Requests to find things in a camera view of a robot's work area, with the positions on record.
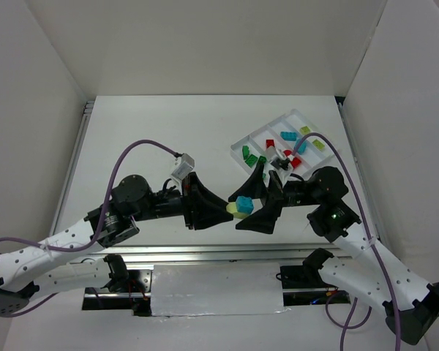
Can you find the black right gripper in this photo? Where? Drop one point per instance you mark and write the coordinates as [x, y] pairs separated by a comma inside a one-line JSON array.
[[275, 191]]

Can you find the lime square lego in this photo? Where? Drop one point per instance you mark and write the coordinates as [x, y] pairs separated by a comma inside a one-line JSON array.
[[305, 130]]

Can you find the lime 2x2 lego plate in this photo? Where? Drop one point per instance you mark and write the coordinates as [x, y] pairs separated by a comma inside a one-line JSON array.
[[318, 144]]

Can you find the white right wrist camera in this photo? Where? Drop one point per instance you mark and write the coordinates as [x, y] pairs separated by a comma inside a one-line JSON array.
[[277, 159]]

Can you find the pale yellow lego brick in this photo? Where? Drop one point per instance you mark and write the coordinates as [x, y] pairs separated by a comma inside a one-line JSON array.
[[232, 209]]

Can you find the white foil cover plate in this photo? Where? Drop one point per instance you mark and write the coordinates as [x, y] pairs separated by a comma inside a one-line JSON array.
[[216, 290]]

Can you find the green sloped lego brick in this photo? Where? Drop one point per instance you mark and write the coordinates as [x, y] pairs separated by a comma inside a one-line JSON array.
[[245, 152]]

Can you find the red 2x4 lego brick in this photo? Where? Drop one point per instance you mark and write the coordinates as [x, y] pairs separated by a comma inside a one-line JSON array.
[[296, 162]]

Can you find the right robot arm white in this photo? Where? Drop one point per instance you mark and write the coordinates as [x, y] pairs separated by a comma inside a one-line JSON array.
[[409, 302]]

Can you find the cyan oval lego brick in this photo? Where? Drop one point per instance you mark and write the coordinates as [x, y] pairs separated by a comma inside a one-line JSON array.
[[302, 147]]

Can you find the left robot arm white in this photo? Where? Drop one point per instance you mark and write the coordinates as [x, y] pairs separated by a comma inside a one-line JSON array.
[[61, 262]]

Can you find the cyan 2x4 lego plate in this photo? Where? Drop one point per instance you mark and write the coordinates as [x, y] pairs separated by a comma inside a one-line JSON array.
[[288, 136]]

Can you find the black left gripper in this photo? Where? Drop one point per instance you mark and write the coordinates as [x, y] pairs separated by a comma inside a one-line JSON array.
[[187, 201]]

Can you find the cyan small lego brick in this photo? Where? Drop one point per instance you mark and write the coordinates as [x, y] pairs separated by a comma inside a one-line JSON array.
[[244, 205]]

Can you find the white divided plastic tray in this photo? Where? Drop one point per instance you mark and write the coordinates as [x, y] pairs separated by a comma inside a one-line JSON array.
[[289, 122]]

